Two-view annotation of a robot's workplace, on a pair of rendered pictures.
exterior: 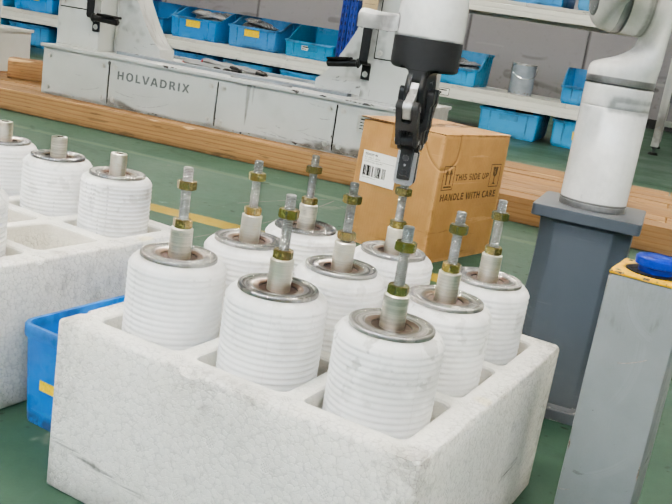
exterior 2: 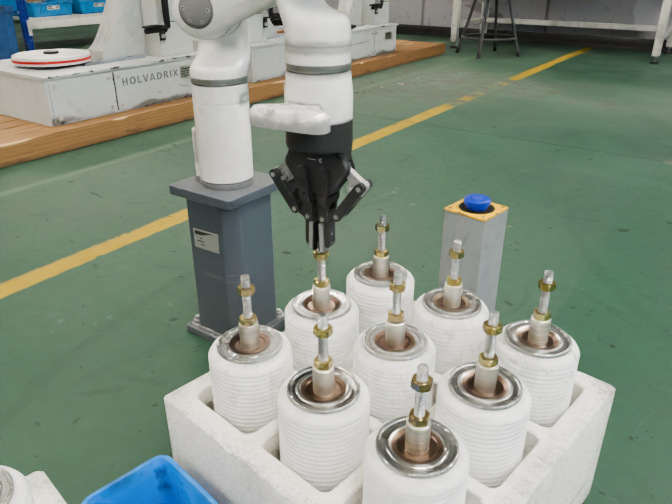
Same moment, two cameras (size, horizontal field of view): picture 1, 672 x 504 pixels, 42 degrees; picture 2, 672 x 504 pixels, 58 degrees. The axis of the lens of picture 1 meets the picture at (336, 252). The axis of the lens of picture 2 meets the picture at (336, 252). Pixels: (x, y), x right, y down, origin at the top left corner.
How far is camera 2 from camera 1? 0.98 m
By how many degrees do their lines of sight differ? 70
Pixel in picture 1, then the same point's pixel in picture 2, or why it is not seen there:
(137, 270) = (454, 488)
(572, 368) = (271, 293)
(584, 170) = (236, 158)
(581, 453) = not seen: hidden behind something
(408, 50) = (341, 137)
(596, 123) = (234, 119)
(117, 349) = not seen: outside the picture
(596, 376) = (481, 281)
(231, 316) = (512, 431)
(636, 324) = (493, 240)
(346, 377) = (566, 387)
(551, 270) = (246, 241)
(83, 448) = not seen: outside the picture
